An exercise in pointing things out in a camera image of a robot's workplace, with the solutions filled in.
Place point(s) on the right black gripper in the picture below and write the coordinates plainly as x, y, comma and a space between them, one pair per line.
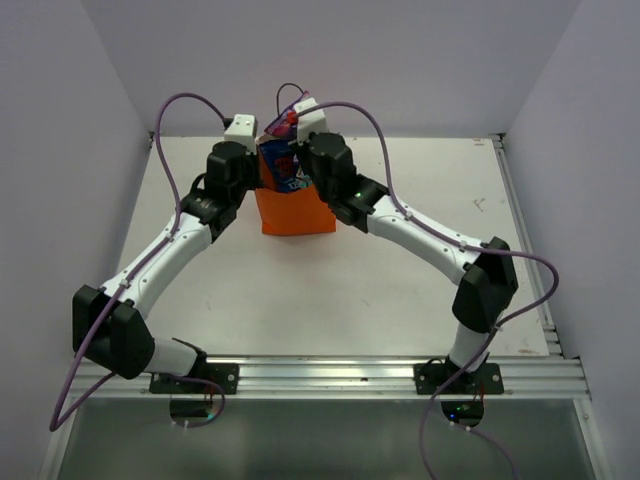
303, 149

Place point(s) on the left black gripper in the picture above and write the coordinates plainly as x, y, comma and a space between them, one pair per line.
252, 160

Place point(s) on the blue Burts chip bag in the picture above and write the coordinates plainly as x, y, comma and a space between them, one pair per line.
283, 167

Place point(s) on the purple snack packet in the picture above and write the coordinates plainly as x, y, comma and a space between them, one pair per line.
284, 126

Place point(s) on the orange paper bag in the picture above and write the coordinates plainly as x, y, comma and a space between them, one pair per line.
294, 214

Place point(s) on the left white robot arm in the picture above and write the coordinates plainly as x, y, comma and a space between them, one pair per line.
109, 322

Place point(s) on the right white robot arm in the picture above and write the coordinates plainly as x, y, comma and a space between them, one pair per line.
485, 283

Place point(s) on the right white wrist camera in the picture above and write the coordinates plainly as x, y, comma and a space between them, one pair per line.
306, 119

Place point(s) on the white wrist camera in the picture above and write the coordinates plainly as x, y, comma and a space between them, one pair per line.
306, 119
243, 130

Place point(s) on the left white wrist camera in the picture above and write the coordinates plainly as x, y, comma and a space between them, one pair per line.
243, 130

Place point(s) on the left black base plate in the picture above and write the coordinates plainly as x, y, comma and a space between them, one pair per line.
207, 378

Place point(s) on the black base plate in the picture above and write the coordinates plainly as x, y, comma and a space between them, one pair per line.
431, 375
207, 378

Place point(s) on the aluminium mounting rail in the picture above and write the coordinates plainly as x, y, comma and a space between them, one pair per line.
384, 377

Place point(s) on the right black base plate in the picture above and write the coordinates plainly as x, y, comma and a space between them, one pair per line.
431, 375

